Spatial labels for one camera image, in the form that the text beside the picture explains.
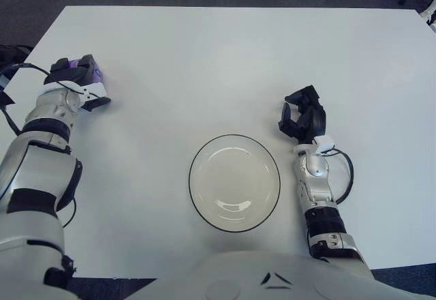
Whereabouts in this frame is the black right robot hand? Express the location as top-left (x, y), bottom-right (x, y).
top-left (278, 84), bottom-right (337, 154)

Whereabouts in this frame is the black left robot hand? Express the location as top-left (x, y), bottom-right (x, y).
top-left (39, 54), bottom-right (112, 113)

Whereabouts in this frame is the purple tissue paper pack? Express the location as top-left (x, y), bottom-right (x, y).
top-left (67, 59), bottom-right (105, 86)

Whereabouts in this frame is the white plate with black rim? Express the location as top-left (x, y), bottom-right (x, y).
top-left (188, 134), bottom-right (281, 233)

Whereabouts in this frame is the black bag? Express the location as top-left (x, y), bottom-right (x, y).
top-left (0, 44), bottom-right (33, 65)

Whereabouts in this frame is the person leg with white sock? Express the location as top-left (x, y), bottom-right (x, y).
top-left (419, 1), bottom-right (436, 25)

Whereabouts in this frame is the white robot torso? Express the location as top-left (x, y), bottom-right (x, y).
top-left (125, 250), bottom-right (436, 300)

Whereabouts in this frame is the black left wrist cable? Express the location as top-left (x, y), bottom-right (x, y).
top-left (0, 61), bottom-right (84, 137)

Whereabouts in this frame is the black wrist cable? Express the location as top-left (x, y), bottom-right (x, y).
top-left (323, 149), bottom-right (355, 204)
top-left (0, 61), bottom-right (84, 137)

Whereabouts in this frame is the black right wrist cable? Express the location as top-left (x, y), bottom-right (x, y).
top-left (323, 149), bottom-right (355, 204)

